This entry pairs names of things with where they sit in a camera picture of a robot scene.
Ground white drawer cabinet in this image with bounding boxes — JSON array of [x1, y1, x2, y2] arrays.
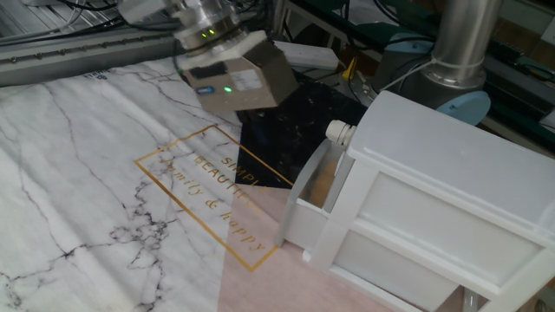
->
[[302, 89, 555, 312]]

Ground white drawer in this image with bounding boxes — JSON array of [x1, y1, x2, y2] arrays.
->
[[275, 139, 461, 312]]

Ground white power strip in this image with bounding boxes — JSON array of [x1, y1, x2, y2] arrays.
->
[[272, 41, 341, 71]]

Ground silver Schunk gripper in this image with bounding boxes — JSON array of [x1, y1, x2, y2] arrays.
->
[[175, 29, 300, 115]]

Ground light wooden cube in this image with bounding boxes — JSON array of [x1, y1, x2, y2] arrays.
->
[[310, 162, 340, 209]]

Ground white round knob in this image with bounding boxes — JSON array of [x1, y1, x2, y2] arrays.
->
[[325, 120, 358, 146]]

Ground marble pink black cloth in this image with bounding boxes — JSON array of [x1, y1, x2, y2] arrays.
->
[[0, 55, 489, 312]]

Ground yellow plastic clip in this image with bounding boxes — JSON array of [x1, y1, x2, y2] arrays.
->
[[342, 55, 359, 81]]

